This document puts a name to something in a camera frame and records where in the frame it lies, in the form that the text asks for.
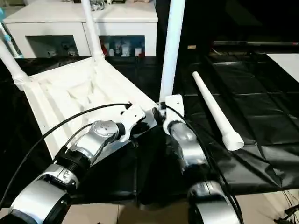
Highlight small grey object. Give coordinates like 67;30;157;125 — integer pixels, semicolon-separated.
89;0;107;11

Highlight white plastic table top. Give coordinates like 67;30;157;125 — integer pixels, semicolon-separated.
14;55;160;157

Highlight white plastic table leg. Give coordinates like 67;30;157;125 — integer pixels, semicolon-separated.
158;0;186;105
80;0;105;62
192;71;245;151
0;36;30;85

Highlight black metal rail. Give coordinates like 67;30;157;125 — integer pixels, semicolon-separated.
213;40;299;48

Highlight white flat board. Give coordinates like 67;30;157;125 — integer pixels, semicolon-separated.
265;53;299;84

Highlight black plastic mat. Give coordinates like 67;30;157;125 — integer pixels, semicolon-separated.
0;47;299;206

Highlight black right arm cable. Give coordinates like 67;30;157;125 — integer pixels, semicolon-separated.
161;105;243;224

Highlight white cabinet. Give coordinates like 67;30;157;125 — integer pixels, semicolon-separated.
2;0;159;59

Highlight teal white mop handle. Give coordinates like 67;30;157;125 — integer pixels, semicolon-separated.
0;9;20;57

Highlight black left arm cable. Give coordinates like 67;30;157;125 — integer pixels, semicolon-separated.
0;102;133;208

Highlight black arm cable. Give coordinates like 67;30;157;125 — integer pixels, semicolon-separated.
0;102;133;208
161;105;243;224

